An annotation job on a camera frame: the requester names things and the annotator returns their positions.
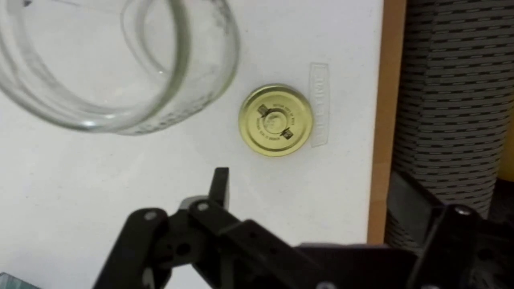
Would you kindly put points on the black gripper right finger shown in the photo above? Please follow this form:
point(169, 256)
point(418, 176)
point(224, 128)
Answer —
point(467, 251)

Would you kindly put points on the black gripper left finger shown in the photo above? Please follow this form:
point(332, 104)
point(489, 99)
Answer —
point(214, 246)

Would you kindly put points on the gold metal jar lid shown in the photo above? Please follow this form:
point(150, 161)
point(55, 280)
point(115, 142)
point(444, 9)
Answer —
point(276, 121)

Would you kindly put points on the dark grey sofa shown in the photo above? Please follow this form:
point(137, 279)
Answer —
point(455, 107)

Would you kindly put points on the clear glass jar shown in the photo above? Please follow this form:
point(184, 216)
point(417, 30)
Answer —
point(210, 70)

